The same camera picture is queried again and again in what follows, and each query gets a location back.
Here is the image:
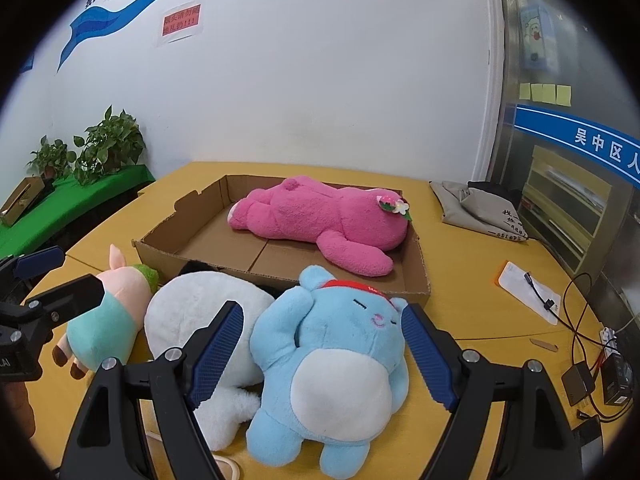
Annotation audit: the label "pig plush teal shirt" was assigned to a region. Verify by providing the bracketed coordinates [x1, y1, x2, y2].
[52, 245, 160, 379]

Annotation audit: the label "white panda plush toy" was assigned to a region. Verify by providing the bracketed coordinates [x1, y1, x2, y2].
[144, 271, 274, 452]

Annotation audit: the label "blue plush cat toy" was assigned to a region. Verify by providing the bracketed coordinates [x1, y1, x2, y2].
[246, 266, 409, 479]

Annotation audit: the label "brown wooden box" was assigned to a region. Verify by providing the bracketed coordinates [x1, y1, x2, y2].
[1, 177, 44, 226]

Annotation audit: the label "black power adapter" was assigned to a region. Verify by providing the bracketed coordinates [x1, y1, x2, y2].
[561, 361, 596, 406]

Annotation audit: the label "green covered side table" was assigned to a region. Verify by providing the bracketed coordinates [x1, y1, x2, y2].
[1, 165, 154, 257]

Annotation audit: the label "wooden stick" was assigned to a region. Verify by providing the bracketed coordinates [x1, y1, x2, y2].
[529, 338, 559, 352]

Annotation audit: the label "potted green plant left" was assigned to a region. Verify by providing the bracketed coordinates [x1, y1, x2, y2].
[27, 136, 76, 180]

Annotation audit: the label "potted green plant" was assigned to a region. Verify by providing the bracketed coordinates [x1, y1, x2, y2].
[74, 106, 145, 185]
[27, 136, 76, 180]

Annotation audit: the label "potted green plant right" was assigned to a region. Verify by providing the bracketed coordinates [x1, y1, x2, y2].
[74, 106, 145, 185]

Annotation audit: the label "brown cardboard box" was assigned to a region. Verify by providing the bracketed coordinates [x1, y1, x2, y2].
[132, 174, 431, 306]

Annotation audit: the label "white orange paper envelope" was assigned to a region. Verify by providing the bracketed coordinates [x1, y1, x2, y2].
[496, 261, 561, 325]

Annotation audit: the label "grey cloth bag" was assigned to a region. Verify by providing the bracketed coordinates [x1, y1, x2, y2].
[430, 181, 528, 242]

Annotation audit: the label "pink bear plush toy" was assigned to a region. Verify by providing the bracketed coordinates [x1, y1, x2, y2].
[228, 176, 411, 278]

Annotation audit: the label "blue door banner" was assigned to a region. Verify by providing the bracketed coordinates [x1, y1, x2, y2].
[512, 104, 640, 188]

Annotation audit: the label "yellow sticky notes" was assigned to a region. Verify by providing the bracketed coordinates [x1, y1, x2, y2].
[518, 82, 572, 107]

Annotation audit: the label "red wall notice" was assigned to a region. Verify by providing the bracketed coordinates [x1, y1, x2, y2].
[156, 1, 204, 47]

